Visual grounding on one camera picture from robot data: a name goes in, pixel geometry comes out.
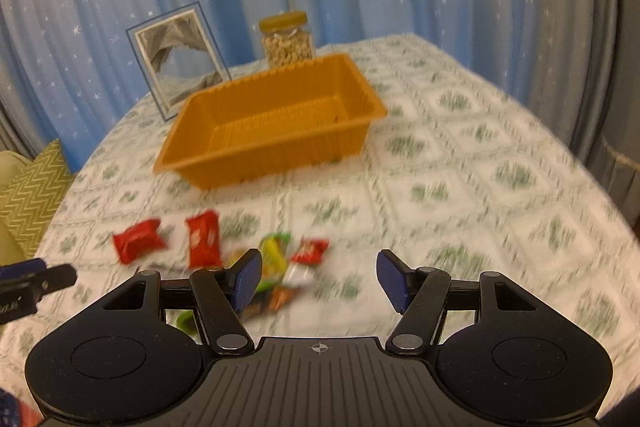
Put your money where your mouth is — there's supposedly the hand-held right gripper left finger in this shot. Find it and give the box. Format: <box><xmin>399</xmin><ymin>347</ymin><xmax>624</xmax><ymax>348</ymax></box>
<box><xmin>100</xmin><ymin>248</ymin><xmax>263</xmax><ymax>355</ymax></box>

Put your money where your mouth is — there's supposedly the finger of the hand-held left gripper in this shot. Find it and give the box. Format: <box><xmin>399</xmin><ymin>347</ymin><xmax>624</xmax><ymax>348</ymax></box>
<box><xmin>0</xmin><ymin>258</ymin><xmax>47</xmax><ymax>283</ymax></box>
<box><xmin>27</xmin><ymin>263</ymin><xmax>78</xmax><ymax>299</ymax></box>

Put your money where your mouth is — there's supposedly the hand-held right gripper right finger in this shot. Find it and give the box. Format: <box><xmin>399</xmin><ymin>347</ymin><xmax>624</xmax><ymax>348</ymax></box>
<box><xmin>376</xmin><ymin>249</ymin><xmax>540</xmax><ymax>355</ymax></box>

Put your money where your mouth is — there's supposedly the orange snack packet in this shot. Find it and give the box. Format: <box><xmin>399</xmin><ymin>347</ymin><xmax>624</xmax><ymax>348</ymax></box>
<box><xmin>250</xmin><ymin>284</ymin><xmax>297</xmax><ymax>319</ymax></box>

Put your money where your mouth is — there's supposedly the yellow green candy packet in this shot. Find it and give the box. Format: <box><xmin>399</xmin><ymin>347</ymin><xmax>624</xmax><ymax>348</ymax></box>
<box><xmin>257</xmin><ymin>232</ymin><xmax>292</xmax><ymax>281</ymax></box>

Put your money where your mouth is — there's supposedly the long red snack packet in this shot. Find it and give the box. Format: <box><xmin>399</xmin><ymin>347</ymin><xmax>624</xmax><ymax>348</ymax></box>
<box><xmin>185</xmin><ymin>210</ymin><xmax>223</xmax><ymax>270</ymax></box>

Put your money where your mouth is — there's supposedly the small red snack packet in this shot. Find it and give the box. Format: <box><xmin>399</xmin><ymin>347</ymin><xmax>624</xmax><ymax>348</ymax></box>
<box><xmin>290</xmin><ymin>238</ymin><xmax>330</xmax><ymax>265</ymax></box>

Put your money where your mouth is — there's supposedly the wide red snack packet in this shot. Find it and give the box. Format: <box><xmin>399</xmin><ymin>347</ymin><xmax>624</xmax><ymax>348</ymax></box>
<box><xmin>111</xmin><ymin>218</ymin><xmax>167</xmax><ymax>265</ymax></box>

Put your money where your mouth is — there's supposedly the orange plastic tray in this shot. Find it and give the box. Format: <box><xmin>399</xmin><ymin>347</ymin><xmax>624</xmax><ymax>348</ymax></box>
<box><xmin>152</xmin><ymin>53</ymin><xmax>388</xmax><ymax>192</ymax></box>

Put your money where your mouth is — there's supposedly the green zigzag cushion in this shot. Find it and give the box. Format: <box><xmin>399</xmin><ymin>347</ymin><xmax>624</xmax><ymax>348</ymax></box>
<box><xmin>0</xmin><ymin>138</ymin><xmax>77</xmax><ymax>259</ymax></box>

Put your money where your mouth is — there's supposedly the beige sofa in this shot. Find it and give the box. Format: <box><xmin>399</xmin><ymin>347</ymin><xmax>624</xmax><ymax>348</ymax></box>
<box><xmin>0</xmin><ymin>151</ymin><xmax>31</xmax><ymax>269</ymax></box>

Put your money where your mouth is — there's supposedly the cashew jar with gold lid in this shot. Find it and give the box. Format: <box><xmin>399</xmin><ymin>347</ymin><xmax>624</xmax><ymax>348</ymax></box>
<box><xmin>258</xmin><ymin>10</ymin><xmax>316</xmax><ymax>68</ymax></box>

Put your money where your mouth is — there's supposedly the grey curtain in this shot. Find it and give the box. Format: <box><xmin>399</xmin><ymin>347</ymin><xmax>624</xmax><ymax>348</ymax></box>
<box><xmin>570</xmin><ymin>0</ymin><xmax>640</xmax><ymax>228</ymax></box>

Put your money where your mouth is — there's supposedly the glass sand art frame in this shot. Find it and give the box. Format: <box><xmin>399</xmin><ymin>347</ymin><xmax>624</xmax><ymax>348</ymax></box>
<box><xmin>125</xmin><ymin>2</ymin><xmax>232</xmax><ymax>122</ymax></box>

